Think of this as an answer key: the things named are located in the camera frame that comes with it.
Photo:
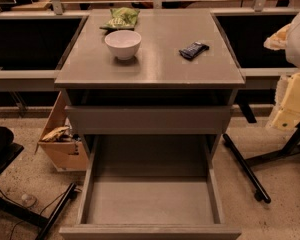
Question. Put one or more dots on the black stand right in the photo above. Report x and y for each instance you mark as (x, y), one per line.
(291, 148)

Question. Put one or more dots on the white bowl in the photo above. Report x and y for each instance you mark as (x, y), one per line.
(123, 44)

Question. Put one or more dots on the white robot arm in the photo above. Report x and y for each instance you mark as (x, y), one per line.
(286, 113)

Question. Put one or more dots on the grey drawer cabinet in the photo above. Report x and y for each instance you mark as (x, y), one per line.
(157, 76)

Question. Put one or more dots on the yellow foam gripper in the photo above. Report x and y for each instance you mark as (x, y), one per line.
(299, 43)

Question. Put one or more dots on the grey drawer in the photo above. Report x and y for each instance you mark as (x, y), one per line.
(150, 187)
(149, 120)

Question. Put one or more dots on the grey top drawer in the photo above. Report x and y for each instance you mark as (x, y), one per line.
(149, 120)

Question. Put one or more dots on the green chip bag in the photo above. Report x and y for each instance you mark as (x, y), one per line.
(123, 18)

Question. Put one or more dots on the dark blue snack bar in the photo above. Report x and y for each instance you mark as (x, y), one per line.
(192, 51)

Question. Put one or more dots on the cardboard box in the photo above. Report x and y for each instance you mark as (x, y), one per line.
(64, 155)

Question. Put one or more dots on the crumpled snack bag in box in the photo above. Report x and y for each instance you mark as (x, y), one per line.
(55, 134)

